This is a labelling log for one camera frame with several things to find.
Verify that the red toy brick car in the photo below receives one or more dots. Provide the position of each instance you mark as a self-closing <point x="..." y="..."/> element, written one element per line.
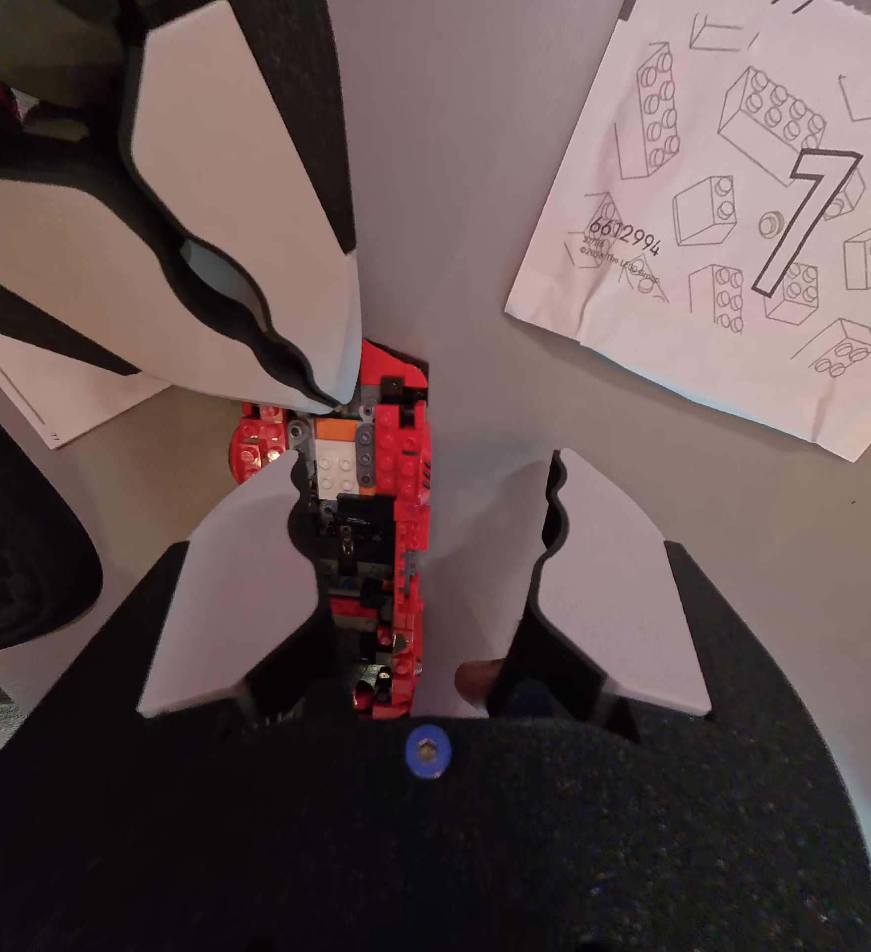
<point x="402" y="454"/>

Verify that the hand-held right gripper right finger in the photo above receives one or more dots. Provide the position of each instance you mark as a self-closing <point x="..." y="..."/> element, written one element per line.
<point x="614" y="595"/>

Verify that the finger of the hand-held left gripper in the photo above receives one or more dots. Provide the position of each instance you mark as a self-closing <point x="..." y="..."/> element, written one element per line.
<point x="56" y="238"/>
<point x="242" y="149"/>

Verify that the person's right hand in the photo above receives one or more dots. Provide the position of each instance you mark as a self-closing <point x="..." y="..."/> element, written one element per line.
<point x="476" y="678"/>

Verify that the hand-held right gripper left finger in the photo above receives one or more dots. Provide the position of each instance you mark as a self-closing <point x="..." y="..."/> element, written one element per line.
<point x="227" y="595"/>

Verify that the white instruction booklet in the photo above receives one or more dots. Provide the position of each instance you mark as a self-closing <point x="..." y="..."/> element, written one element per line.
<point x="41" y="394"/>

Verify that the white brick-print paper bag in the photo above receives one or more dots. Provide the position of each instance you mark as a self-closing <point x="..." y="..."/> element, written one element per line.
<point x="666" y="357"/>

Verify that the dark cloth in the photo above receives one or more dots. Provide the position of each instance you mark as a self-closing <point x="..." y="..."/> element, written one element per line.
<point x="19" y="558"/>

